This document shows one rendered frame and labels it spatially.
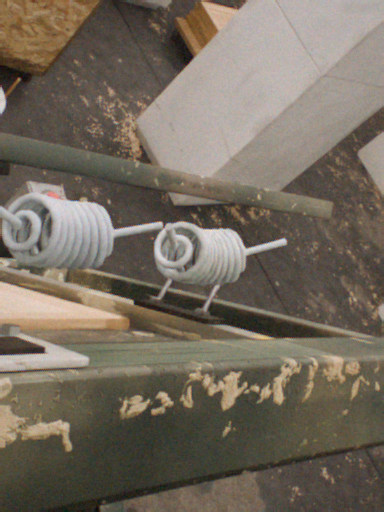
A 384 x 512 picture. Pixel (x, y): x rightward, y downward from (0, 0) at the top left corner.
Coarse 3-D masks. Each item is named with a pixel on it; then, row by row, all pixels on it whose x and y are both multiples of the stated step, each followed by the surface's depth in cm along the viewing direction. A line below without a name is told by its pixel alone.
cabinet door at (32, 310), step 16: (0, 288) 162; (16, 288) 164; (0, 304) 140; (16, 304) 143; (32, 304) 146; (48, 304) 149; (64, 304) 149; (80, 304) 152; (0, 320) 123; (16, 320) 125; (32, 320) 127; (48, 320) 129; (64, 320) 132; (80, 320) 134; (96, 320) 137; (112, 320) 139; (128, 320) 142
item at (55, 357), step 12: (0, 168) 56; (0, 324) 61; (12, 324) 61; (0, 336) 59; (24, 336) 60; (48, 348) 57; (60, 348) 57; (0, 360) 51; (12, 360) 51; (24, 360) 52; (36, 360) 52; (48, 360) 53; (60, 360) 54; (72, 360) 55; (84, 360) 55
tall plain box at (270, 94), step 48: (288, 0) 360; (336, 0) 345; (240, 48) 379; (288, 48) 362; (336, 48) 347; (192, 96) 400; (240, 96) 381; (288, 96) 364; (336, 96) 383; (144, 144) 427; (192, 144) 402; (240, 144) 383; (288, 144) 409; (336, 144) 444
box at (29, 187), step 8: (24, 184) 207; (32, 184) 206; (40, 184) 209; (48, 184) 211; (16, 192) 209; (24, 192) 207; (32, 192) 205; (40, 192) 207; (56, 192) 211; (64, 192) 213; (8, 200) 212; (64, 200) 211; (0, 224) 214; (16, 240) 208; (40, 240) 213; (40, 248) 217
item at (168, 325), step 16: (0, 272) 179; (16, 272) 177; (32, 288) 170; (48, 288) 166; (64, 288) 162; (80, 288) 162; (96, 304) 155; (112, 304) 151; (128, 304) 148; (144, 320) 144; (160, 320) 141; (176, 320) 139; (192, 320) 136; (176, 336) 138; (192, 336) 136; (208, 336) 133; (224, 336) 130; (240, 336) 128
